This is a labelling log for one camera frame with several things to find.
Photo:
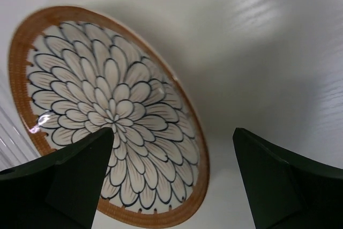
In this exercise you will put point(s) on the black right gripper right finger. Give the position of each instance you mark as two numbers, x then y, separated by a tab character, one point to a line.
285	189

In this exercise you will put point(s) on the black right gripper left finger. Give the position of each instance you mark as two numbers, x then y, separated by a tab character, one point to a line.
58	190

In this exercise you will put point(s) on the orange rimmed flower plate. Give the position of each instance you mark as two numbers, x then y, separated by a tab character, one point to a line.
73	71

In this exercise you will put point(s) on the white wire dish rack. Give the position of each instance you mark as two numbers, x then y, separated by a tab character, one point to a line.
16	147

